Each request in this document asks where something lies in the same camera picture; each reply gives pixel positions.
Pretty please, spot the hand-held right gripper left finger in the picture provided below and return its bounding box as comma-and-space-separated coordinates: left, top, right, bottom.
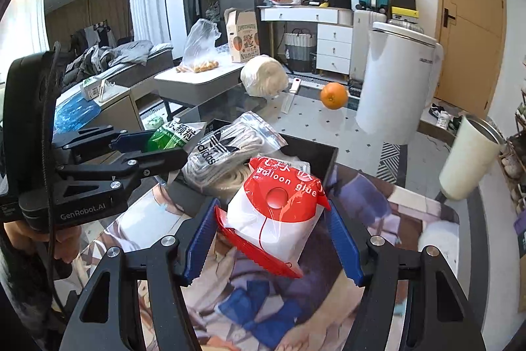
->
60, 197, 223, 351

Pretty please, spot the wrapped napa cabbage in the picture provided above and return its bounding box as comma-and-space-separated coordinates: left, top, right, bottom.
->
240, 55, 289, 99

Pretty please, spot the cream tumbler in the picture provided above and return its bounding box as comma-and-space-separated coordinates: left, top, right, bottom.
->
439, 114, 506, 200

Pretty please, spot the black storage box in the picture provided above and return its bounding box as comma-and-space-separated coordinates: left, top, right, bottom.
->
166, 120, 340, 208

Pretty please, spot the white cylindrical bin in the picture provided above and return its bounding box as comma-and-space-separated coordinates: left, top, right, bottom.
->
355, 21, 444, 144

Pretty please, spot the person's left hand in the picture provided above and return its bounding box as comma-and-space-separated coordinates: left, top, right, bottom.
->
4, 221, 83, 263

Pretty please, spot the grey coffee table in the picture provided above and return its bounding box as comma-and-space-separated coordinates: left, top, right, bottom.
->
154, 61, 247, 121

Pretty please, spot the white desk with drawers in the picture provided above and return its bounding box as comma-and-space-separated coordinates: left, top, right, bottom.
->
257, 3, 356, 78

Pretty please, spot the blue printed cloth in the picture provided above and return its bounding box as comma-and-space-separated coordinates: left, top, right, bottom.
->
53, 91, 102, 135

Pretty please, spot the woven basket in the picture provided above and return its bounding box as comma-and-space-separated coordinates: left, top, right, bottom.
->
283, 28, 318, 73

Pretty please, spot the clear bag of white laces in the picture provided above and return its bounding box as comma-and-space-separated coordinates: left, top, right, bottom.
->
181, 112, 288, 197

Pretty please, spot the white knife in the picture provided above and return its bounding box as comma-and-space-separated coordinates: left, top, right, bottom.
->
281, 77, 302, 114

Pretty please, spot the silver suitcase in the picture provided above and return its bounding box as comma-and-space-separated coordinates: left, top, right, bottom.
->
351, 8, 389, 82

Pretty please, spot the pair of shoes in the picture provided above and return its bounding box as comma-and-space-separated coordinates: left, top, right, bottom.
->
429, 104, 461, 130

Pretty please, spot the clear plastic bag with snacks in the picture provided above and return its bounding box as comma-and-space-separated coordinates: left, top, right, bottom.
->
177, 19, 223, 74

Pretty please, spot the tissue box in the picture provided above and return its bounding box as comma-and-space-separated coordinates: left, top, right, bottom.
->
80, 77, 105, 101

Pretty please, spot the wooden door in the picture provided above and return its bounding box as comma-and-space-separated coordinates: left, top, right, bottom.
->
431, 0, 507, 117

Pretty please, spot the beige nightstand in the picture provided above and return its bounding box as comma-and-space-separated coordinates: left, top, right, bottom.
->
78, 82, 144, 138

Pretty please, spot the printed desk mat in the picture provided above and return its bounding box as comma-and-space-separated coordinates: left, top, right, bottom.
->
76, 164, 461, 351

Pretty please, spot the cardboard fruit box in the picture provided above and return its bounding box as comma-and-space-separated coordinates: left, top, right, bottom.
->
224, 8, 260, 64

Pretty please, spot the bed with grey duvet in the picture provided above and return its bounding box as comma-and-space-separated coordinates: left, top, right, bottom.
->
61, 39, 175, 88

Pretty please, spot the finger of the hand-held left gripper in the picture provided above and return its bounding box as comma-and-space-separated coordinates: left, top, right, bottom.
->
51, 125, 156, 167
55, 147, 190, 204

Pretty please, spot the red and white glue packet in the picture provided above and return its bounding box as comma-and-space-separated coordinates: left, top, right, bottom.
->
214, 156, 331, 280

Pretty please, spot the green and white medicine packet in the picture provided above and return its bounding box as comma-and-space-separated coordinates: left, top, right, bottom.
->
146, 120, 206, 154

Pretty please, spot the orange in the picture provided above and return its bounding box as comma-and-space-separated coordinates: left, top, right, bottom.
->
320, 82, 350, 110

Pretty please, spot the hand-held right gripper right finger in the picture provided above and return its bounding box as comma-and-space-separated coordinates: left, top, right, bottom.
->
324, 199, 488, 351

